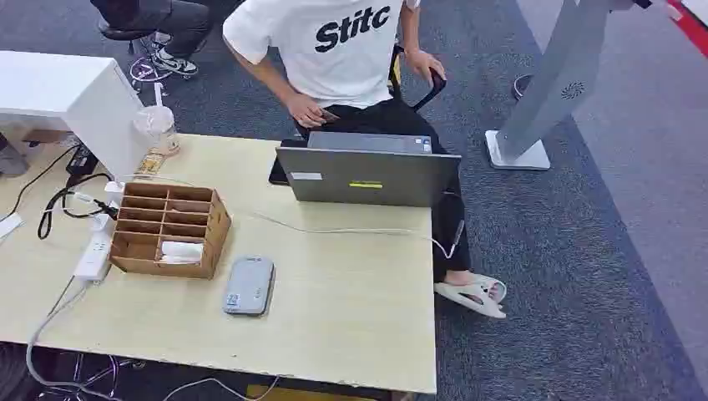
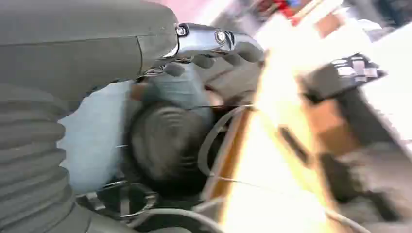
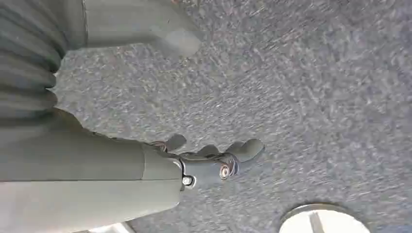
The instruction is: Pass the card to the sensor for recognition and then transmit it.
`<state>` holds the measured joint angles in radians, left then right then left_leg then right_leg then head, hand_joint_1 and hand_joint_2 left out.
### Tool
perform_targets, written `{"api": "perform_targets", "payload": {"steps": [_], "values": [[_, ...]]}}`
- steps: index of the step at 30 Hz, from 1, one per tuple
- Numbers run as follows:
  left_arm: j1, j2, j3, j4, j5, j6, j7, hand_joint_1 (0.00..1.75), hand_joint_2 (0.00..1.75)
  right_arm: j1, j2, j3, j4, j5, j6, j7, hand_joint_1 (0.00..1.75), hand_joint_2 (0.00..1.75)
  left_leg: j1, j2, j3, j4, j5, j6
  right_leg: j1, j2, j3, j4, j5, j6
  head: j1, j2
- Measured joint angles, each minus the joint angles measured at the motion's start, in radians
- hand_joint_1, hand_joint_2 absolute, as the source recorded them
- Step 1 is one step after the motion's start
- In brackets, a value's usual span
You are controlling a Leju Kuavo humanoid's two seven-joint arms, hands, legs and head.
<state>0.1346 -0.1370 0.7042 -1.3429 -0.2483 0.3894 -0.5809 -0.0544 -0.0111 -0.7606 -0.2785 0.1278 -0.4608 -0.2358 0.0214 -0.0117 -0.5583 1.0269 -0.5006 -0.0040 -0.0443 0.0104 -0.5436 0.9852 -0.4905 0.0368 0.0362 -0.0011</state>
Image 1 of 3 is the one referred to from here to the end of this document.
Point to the white slipper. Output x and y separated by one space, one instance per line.
470 296

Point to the clear plastic cup with straw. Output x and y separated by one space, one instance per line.
156 127

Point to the white plug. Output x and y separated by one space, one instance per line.
113 191

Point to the grey panel stand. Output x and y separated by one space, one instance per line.
553 83

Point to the white cabinet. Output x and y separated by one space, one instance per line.
72 94

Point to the person in dark trousers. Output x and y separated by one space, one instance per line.
171 27

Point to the grey card reader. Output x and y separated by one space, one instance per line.
249 285

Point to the person in white shirt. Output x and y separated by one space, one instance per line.
337 61

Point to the wooden compartment box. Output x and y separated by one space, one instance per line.
166 229

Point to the black round base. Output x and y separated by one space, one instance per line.
519 87

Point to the person's hand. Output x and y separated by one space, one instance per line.
423 62
305 109

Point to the white power strip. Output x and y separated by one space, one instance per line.
95 252

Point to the grey laptop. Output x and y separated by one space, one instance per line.
376 177

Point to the dark phone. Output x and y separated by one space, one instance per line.
330 115

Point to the black stool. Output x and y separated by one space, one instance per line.
124 34

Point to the black power adapter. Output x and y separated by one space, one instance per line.
82 160

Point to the yellow board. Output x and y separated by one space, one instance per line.
298 394

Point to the white paper slip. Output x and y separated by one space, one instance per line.
8 224

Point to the small yellow packet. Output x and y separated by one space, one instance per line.
149 164

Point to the black chair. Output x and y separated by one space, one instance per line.
428 94

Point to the black pad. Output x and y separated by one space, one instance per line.
279 166

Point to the person's left hand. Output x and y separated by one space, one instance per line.
423 62

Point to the person's right hand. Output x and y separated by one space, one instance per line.
305 109

